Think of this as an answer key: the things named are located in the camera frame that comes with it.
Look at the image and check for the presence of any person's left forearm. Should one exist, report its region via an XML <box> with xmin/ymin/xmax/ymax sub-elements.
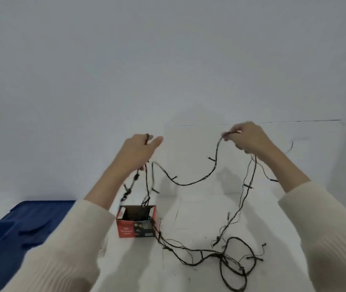
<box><xmin>0</xmin><ymin>161</ymin><xmax>144</xmax><ymax>292</ymax></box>

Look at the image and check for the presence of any person's left hand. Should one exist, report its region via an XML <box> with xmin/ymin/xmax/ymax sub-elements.
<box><xmin>116</xmin><ymin>134</ymin><xmax>164</xmax><ymax>179</ymax></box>

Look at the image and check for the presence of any blue plastic bin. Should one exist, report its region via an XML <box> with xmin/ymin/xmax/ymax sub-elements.
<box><xmin>0</xmin><ymin>200</ymin><xmax>78</xmax><ymax>272</ymax></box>

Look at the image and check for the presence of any red cardboard box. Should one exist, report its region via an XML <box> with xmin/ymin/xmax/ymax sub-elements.
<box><xmin>116</xmin><ymin>205</ymin><xmax>158</xmax><ymax>239</ymax></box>

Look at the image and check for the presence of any person's right forearm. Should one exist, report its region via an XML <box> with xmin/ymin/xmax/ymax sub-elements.
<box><xmin>253</xmin><ymin>145</ymin><xmax>346</xmax><ymax>292</ymax></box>

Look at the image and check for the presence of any person's right hand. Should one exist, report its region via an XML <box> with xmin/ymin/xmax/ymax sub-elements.
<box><xmin>221</xmin><ymin>121</ymin><xmax>276</xmax><ymax>157</ymax></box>

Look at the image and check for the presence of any black string light cable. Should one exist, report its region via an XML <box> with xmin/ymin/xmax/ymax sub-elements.
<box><xmin>119</xmin><ymin>130</ymin><xmax>295</xmax><ymax>292</ymax></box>

